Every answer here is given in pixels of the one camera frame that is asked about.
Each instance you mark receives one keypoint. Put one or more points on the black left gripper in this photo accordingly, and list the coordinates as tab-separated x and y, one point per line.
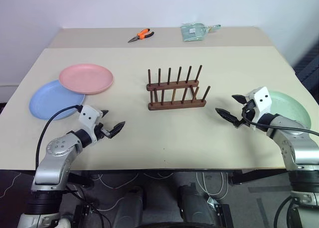
102	131

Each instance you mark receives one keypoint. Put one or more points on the dark rounded robot leg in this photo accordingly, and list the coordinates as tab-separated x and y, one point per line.
195	204

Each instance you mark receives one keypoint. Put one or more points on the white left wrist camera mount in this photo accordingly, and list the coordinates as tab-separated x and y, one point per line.
88	116

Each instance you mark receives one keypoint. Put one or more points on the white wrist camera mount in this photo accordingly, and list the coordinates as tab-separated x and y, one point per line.
88	116
261	99

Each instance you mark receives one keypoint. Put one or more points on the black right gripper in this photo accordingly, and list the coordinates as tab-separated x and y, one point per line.
250	111

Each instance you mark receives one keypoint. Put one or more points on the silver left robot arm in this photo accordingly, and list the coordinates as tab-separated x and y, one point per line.
57	148

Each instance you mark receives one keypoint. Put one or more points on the blue plate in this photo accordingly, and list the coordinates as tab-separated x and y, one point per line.
51	101

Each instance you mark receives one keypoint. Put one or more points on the pink plate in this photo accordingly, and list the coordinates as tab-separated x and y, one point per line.
86	79

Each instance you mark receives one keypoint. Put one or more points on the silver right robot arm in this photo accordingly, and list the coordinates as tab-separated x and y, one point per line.
299	146

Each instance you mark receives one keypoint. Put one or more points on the green plate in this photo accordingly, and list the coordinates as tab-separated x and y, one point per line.
286	108

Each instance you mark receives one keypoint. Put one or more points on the wooden dish rack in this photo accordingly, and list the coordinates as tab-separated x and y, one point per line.
174	105

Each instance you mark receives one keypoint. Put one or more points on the black table frame bar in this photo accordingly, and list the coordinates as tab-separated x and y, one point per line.
259	176

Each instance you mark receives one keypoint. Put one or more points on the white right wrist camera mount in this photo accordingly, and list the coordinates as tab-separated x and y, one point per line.
261	99

